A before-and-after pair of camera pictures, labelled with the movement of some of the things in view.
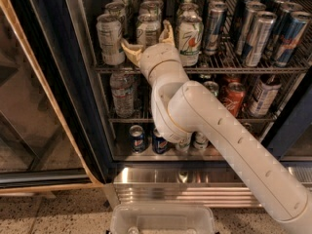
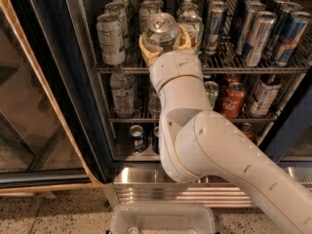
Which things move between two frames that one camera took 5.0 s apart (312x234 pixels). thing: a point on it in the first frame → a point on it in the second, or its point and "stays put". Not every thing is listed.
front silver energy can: (258, 37) stays put
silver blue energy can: (214, 23) stays put
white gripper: (153, 58) → (175, 67)
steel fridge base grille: (220, 186) stays put
